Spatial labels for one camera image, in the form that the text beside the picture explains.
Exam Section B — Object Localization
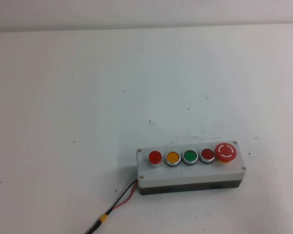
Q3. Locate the dark red flat push button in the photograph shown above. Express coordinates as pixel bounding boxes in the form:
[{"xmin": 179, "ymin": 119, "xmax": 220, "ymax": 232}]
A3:
[{"xmin": 199, "ymin": 148, "xmax": 216, "ymax": 165}]

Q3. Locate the thin black wire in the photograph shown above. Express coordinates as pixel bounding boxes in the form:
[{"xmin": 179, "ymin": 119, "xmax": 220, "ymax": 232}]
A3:
[{"xmin": 106, "ymin": 179, "xmax": 138, "ymax": 215}]

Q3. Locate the yellow flat push button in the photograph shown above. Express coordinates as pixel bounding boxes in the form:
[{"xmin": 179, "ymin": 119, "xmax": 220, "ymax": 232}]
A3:
[{"xmin": 165, "ymin": 151, "xmax": 182, "ymax": 168}]

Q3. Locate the black sheathed power cable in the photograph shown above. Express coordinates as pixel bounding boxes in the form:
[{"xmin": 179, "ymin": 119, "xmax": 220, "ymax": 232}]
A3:
[{"xmin": 84, "ymin": 219, "xmax": 102, "ymax": 234}]

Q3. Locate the thin red wire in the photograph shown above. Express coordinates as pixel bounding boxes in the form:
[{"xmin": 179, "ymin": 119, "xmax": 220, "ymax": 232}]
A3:
[{"xmin": 111, "ymin": 181, "xmax": 139, "ymax": 211}]

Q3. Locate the grey push-button control box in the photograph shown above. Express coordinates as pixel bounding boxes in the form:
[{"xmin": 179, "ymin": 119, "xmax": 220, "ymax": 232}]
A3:
[{"xmin": 136, "ymin": 140, "xmax": 247, "ymax": 196}]

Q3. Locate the red mushroom emergency stop button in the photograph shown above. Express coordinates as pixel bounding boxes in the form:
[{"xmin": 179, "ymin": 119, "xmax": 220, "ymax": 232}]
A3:
[{"xmin": 214, "ymin": 142, "xmax": 237, "ymax": 164}]

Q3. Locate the green flat push button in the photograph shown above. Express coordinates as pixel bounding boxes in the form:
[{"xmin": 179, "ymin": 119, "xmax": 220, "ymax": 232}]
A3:
[{"xmin": 182, "ymin": 149, "xmax": 199, "ymax": 166}]

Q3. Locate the red illuminated dome button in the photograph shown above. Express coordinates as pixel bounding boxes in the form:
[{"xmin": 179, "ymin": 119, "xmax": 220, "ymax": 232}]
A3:
[{"xmin": 148, "ymin": 151, "xmax": 164, "ymax": 169}]

